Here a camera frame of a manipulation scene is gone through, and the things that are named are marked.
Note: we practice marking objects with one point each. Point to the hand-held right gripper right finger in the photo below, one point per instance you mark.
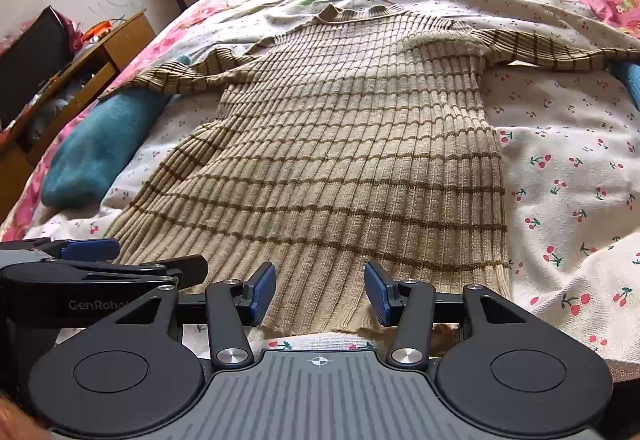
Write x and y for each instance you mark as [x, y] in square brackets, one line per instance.
[377, 294]

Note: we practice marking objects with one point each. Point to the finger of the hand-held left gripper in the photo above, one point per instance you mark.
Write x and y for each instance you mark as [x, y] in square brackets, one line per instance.
[125, 270]
[90, 248]

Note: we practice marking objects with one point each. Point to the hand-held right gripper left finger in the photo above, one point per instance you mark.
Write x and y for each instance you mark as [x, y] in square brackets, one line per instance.
[261, 292]

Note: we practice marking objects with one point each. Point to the beige striped ribbed sweater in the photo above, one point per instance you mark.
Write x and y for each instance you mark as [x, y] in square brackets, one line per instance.
[345, 145]

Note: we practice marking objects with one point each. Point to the teal knit garment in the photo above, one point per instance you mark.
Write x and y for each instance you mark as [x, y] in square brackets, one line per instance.
[629, 82]
[90, 140]

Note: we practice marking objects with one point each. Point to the black screen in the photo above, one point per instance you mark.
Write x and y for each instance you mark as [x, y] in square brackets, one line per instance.
[30, 65]

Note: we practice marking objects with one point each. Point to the wooden nightstand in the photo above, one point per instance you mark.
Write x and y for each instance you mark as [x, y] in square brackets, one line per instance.
[125, 50]

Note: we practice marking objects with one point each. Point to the orange plastic object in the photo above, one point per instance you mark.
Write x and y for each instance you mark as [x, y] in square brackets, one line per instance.
[97, 29]

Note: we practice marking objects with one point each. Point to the white cherry print sheet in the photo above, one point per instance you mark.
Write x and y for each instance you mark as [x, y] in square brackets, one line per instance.
[565, 160]

